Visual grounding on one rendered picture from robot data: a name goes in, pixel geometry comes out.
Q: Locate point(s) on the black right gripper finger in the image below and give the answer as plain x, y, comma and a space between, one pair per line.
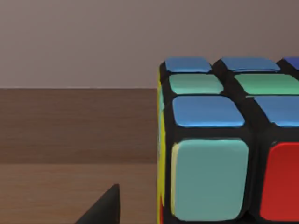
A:
107, 210

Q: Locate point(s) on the multicoloured puzzle cube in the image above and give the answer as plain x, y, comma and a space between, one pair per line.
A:
210, 149

